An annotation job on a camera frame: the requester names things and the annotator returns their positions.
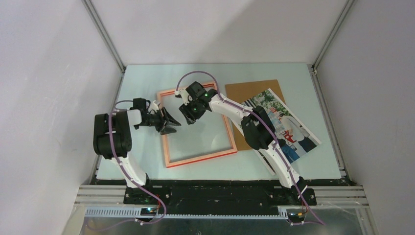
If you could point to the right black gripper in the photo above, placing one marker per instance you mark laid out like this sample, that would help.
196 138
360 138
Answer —
185 110

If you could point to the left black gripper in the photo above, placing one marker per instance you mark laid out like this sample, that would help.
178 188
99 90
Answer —
163 122

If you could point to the clear acrylic sheet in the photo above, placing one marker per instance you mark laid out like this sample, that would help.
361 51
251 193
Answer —
201 136

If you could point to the orange wooden picture frame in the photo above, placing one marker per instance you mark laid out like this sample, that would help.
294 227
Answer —
231 136

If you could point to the colourful printed photo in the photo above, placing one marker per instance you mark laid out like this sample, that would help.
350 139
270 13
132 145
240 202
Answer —
295 139

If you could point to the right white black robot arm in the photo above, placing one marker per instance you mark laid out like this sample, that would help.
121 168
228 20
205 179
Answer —
253 124

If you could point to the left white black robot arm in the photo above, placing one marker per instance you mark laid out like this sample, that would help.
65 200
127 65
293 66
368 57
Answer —
112 135

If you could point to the brown cardboard backing board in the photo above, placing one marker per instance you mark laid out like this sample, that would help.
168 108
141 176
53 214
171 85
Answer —
240 92

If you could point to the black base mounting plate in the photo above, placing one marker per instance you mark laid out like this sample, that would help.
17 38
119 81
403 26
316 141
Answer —
184 195

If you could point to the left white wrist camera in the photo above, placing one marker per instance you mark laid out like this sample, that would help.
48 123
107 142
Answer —
154 106

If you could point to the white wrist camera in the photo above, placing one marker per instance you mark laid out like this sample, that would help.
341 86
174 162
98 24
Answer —
154 106
184 95

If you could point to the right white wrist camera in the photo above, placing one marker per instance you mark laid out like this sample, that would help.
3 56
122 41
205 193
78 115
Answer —
184 95

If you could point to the aluminium front rail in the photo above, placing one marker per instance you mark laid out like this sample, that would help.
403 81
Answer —
107 201

